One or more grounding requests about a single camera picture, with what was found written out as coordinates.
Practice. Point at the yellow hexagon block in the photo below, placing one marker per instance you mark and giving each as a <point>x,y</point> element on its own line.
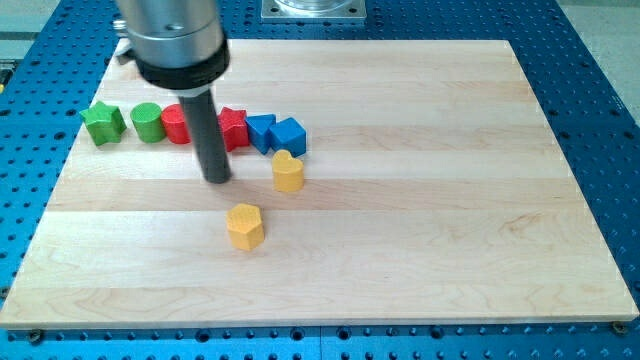
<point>245,226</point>

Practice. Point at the red star block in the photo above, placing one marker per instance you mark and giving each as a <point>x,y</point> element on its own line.
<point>234,128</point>

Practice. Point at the red cylinder block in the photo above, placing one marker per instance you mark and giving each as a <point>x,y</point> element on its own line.
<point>173,120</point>

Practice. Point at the light wooden board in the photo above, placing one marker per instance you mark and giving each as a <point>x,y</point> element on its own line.
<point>435,193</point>

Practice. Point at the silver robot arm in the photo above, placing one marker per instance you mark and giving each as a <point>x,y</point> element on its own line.
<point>180,45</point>

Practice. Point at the blue cube block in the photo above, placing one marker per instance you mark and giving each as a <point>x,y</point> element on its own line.
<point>289,135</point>

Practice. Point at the blue triangle block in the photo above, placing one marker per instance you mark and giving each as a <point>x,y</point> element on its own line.
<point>258,127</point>

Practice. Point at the green star block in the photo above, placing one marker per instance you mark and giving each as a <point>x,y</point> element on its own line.
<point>104,123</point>

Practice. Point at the green cylinder block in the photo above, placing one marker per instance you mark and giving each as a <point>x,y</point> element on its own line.
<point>146,118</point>

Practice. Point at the yellow heart block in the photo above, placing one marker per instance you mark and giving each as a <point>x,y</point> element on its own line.
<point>288,172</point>

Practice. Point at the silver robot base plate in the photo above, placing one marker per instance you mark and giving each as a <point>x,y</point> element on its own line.
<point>308,11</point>

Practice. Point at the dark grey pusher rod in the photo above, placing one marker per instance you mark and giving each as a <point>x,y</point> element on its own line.
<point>206,136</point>

